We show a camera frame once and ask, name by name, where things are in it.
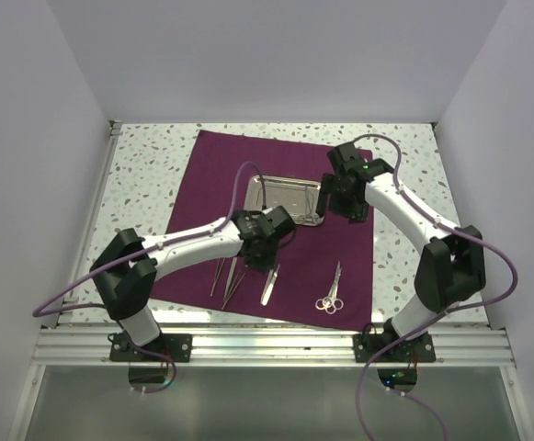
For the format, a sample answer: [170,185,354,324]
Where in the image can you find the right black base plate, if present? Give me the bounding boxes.
[352,322,437,363]

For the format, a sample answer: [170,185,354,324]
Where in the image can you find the steel surgical scissors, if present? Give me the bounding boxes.
[314,272,344,314]

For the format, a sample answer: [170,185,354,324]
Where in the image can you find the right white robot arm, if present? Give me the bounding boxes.
[316,142,486,361]

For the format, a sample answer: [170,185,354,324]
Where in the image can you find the aluminium front rail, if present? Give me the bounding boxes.
[30,326,515,368]

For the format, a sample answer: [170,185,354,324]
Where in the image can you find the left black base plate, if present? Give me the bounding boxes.
[107,333,193,363]

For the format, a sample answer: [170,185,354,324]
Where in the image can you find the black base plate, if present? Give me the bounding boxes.
[352,322,437,363]
[107,333,193,363]

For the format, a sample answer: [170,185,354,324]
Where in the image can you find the aluminium left side rail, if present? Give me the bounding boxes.
[54,120,124,328]

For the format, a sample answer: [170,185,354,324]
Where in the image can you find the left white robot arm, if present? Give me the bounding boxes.
[90,206,296,361]

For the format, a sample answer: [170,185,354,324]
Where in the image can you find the steel instrument tray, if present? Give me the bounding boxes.
[244,175,320,224]

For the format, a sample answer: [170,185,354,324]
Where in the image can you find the steel scalpel handle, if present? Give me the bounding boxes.
[267,264,279,286]
[268,264,280,298]
[260,282,270,306]

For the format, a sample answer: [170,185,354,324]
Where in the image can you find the aluminium rail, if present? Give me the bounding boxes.
[30,326,515,368]
[54,120,124,328]

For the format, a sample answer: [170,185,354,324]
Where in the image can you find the steel surgical forceps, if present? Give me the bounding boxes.
[210,258,225,296]

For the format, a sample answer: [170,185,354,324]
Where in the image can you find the steel hemostat clamp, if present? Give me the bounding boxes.
[296,187,322,227]

